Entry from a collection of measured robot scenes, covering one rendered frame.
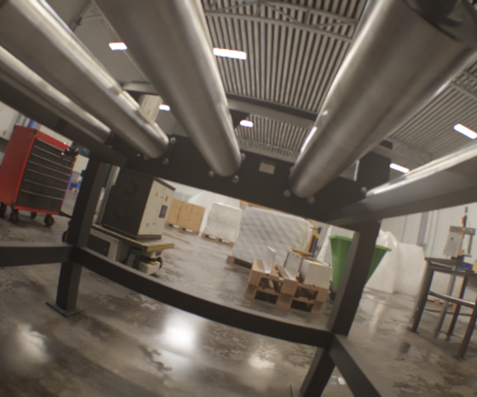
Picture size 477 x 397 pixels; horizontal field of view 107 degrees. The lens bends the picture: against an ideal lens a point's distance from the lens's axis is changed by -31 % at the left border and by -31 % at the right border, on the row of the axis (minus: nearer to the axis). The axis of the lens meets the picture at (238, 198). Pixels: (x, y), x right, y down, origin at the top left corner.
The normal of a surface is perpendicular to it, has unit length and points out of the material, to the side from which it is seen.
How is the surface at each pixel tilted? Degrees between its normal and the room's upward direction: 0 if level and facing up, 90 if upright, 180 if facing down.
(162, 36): 143
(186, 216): 90
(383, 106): 172
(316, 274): 90
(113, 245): 90
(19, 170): 90
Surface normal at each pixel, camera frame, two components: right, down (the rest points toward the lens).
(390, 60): -0.73, 0.69
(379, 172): -0.08, -0.15
